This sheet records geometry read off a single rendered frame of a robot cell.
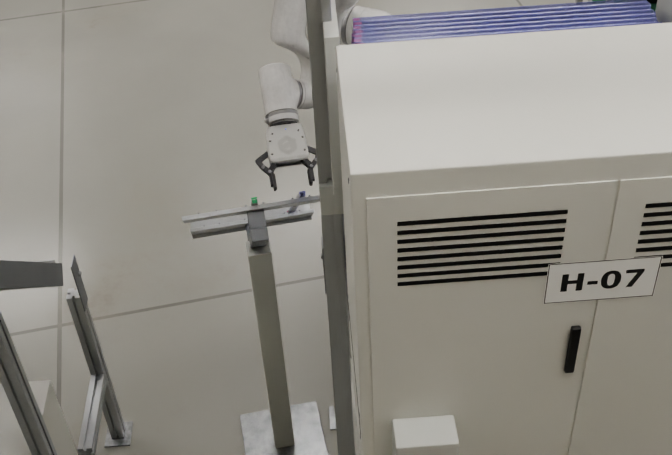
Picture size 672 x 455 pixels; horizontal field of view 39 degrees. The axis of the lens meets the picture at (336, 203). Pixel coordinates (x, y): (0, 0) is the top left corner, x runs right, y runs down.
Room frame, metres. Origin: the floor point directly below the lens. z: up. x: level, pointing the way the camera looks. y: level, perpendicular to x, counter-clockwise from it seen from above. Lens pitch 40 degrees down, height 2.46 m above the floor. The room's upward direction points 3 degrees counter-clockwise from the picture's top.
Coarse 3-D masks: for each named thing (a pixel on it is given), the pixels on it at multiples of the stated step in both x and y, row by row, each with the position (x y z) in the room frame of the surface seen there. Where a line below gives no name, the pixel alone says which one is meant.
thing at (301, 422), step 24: (264, 264) 1.76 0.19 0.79; (264, 288) 1.76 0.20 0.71; (264, 312) 1.75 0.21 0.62; (264, 336) 1.75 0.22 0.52; (264, 360) 1.75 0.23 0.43; (288, 408) 1.76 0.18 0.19; (312, 408) 1.90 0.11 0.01; (264, 432) 1.82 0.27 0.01; (288, 432) 1.76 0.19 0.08; (312, 432) 1.81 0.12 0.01
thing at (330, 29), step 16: (336, 16) 1.36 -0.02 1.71; (656, 16) 1.45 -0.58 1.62; (336, 32) 1.31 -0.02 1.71; (336, 80) 1.29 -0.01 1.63; (336, 96) 1.29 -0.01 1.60; (336, 112) 1.29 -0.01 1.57; (336, 128) 1.29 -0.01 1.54; (336, 144) 1.29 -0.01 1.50; (336, 160) 1.29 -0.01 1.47; (336, 176) 1.29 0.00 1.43; (336, 192) 1.29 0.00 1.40
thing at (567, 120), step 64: (384, 64) 1.19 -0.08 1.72; (448, 64) 1.18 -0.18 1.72; (512, 64) 1.17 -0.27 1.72; (576, 64) 1.16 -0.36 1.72; (640, 64) 1.15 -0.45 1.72; (384, 128) 1.03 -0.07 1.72; (448, 128) 1.02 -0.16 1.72; (512, 128) 1.01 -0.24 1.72; (576, 128) 1.00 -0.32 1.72; (640, 128) 0.99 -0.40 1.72; (384, 192) 0.93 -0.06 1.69; (448, 192) 0.93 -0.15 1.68; (512, 192) 0.93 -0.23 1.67; (576, 192) 0.94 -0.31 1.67; (640, 192) 0.94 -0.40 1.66; (384, 256) 0.93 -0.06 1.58; (448, 256) 0.93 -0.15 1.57; (512, 256) 0.93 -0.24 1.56; (576, 256) 0.94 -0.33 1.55; (640, 256) 0.94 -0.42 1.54; (384, 320) 0.93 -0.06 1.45; (448, 320) 0.93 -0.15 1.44; (512, 320) 0.93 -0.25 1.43; (576, 320) 0.94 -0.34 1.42; (640, 320) 0.94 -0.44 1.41; (384, 384) 0.93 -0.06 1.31; (448, 384) 0.93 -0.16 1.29; (512, 384) 0.93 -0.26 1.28; (576, 384) 0.94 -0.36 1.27; (640, 384) 0.94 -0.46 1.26; (384, 448) 0.93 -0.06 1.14; (448, 448) 0.88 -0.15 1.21; (512, 448) 0.93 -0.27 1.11; (576, 448) 0.94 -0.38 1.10; (640, 448) 0.94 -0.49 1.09
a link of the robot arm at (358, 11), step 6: (360, 6) 2.48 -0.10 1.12; (354, 12) 2.45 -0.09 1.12; (360, 12) 2.44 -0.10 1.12; (366, 12) 2.44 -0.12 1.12; (372, 12) 2.43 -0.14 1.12; (378, 12) 2.43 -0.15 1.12; (384, 12) 2.44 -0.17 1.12; (348, 18) 2.43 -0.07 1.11; (348, 24) 2.42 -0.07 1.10; (348, 30) 2.42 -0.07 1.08; (348, 36) 2.41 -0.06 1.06; (348, 42) 2.42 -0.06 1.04
